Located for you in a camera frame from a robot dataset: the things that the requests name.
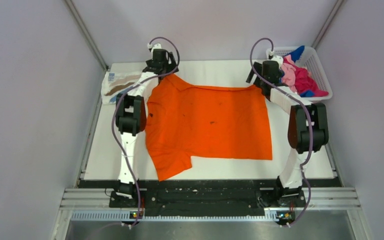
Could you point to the aluminium frame rail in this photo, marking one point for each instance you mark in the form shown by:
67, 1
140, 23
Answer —
95, 205

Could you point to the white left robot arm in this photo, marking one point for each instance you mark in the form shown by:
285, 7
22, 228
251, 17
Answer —
130, 115

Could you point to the right corner aluminium post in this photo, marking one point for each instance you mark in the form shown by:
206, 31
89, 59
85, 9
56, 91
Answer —
329, 19

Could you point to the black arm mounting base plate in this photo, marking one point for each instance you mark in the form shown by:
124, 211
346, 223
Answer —
206, 198

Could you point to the magenta t shirt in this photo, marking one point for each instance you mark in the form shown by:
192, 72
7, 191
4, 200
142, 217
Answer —
306, 85

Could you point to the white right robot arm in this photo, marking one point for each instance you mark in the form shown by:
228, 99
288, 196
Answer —
307, 125

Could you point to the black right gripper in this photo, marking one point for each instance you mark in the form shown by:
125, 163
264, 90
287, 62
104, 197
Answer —
250, 77

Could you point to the corner aluminium post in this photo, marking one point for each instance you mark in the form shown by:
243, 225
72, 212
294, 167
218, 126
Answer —
329, 19
89, 40

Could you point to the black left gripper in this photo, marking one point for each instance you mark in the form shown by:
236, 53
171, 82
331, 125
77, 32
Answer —
171, 66

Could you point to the orange t shirt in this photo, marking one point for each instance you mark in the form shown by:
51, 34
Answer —
186, 120

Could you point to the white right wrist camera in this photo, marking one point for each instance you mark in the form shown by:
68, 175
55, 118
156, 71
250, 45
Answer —
276, 58

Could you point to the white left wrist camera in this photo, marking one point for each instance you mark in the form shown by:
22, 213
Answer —
151, 47

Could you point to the white plastic laundry basket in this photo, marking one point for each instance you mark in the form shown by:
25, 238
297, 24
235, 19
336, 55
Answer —
311, 61

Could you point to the left corner aluminium post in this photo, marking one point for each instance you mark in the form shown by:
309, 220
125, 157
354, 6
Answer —
89, 40

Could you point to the light pink t shirt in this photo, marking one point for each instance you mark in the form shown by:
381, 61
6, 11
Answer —
289, 73

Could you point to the blue t shirt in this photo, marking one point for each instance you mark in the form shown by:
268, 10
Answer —
296, 54

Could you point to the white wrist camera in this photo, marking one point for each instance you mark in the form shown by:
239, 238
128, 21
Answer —
276, 58
151, 47

